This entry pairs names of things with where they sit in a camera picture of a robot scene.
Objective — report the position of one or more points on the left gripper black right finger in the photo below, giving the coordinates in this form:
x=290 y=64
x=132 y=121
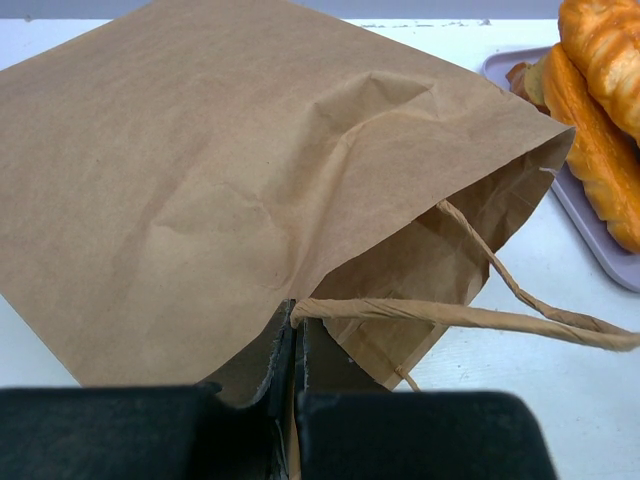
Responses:
x=350 y=427

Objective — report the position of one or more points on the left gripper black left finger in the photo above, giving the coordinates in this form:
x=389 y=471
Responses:
x=230 y=425

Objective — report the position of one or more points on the brown paper bag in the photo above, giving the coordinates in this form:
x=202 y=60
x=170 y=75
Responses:
x=169 y=178

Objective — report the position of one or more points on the long orange bread loaf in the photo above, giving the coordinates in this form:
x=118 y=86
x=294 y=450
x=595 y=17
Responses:
x=600 y=157

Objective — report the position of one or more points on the braided glazed bread loaf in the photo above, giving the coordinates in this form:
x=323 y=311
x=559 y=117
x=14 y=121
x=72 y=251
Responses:
x=601 y=38

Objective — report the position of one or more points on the lilac plastic tray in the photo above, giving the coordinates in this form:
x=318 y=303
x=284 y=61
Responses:
x=620 y=265

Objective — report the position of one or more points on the toast slice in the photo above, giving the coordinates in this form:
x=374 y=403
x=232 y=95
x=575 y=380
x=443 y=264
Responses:
x=525 y=81

